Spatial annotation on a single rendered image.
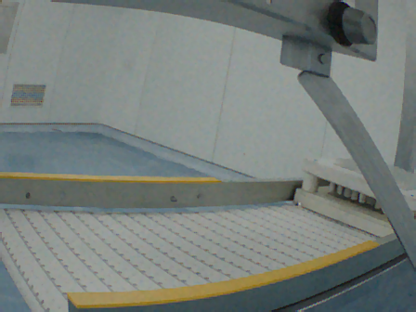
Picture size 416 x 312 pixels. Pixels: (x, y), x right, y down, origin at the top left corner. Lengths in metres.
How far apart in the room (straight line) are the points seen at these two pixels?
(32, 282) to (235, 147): 4.47
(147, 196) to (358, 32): 0.39
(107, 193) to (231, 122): 4.28
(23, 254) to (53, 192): 0.15
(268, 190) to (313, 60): 0.41
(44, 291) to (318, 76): 0.26
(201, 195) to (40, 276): 0.34
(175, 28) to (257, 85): 1.33
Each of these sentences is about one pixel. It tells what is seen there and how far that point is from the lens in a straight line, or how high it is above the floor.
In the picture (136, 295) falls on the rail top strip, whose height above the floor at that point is 0.84.
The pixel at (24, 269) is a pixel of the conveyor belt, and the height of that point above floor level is 0.80.
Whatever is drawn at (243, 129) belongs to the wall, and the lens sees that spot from 4.74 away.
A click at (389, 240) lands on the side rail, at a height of 0.84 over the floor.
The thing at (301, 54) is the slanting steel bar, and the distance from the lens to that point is 0.34.
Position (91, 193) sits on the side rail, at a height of 0.83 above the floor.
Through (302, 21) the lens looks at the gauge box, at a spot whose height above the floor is 1.02.
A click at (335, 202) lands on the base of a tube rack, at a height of 0.83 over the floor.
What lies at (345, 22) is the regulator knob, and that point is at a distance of 0.29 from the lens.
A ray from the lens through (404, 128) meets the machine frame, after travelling 1.25.
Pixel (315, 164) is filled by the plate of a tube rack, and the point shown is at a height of 0.87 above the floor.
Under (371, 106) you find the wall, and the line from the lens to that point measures 3.99.
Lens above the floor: 0.98
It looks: 10 degrees down
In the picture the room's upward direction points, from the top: 10 degrees clockwise
